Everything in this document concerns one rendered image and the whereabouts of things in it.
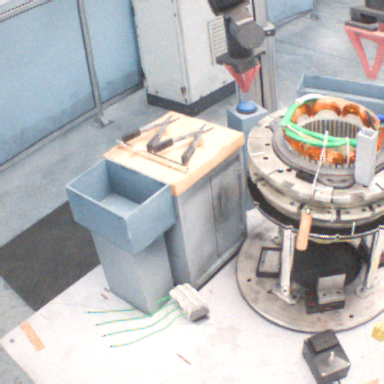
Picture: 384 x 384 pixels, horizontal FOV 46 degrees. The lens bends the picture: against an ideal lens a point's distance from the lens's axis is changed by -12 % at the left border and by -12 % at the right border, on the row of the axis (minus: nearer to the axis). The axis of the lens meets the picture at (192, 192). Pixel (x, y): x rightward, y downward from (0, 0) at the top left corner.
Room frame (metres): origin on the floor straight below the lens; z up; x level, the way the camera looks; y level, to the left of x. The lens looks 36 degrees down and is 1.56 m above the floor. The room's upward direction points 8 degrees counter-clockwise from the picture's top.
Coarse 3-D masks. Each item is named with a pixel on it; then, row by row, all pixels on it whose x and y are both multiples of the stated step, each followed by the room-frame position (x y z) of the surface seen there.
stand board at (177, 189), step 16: (176, 128) 0.89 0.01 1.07; (192, 128) 0.88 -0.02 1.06; (224, 128) 0.87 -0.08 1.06; (144, 144) 0.85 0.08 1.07; (176, 144) 0.83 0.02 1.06; (208, 144) 0.82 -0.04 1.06; (224, 144) 0.81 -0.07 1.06; (240, 144) 0.83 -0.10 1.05; (128, 160) 0.80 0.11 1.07; (144, 160) 0.79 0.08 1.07; (176, 160) 0.77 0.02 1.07; (192, 160) 0.77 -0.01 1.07; (208, 160) 0.76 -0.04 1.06; (160, 176) 0.73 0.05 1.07; (176, 176) 0.72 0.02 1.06; (192, 176) 0.73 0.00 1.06; (176, 192) 0.70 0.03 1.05
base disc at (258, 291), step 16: (272, 224) 0.87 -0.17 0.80; (256, 240) 0.83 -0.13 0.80; (352, 240) 0.77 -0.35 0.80; (240, 256) 0.78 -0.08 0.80; (256, 256) 0.77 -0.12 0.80; (240, 272) 0.73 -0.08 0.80; (240, 288) 0.69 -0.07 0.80; (256, 288) 0.68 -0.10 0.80; (304, 288) 0.66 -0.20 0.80; (352, 288) 0.63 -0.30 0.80; (256, 304) 0.64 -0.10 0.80; (272, 304) 0.63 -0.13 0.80; (288, 304) 0.62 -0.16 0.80; (304, 304) 0.61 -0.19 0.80; (352, 304) 0.58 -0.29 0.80; (368, 304) 0.57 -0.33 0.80; (272, 320) 0.59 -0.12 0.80; (288, 320) 0.58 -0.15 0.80; (304, 320) 0.57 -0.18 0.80; (320, 320) 0.56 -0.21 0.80; (336, 320) 0.55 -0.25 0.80; (352, 320) 0.54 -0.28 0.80
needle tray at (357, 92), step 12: (300, 84) 1.05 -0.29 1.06; (312, 84) 1.10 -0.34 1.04; (324, 84) 1.09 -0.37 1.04; (336, 84) 1.07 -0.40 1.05; (348, 84) 1.06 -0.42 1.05; (360, 84) 1.04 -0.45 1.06; (372, 84) 1.03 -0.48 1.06; (300, 96) 1.01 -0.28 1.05; (324, 96) 0.99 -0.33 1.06; (336, 96) 0.97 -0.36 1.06; (348, 96) 1.04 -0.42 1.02; (360, 96) 1.04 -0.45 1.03; (372, 96) 1.03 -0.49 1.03; (372, 108) 0.93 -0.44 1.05
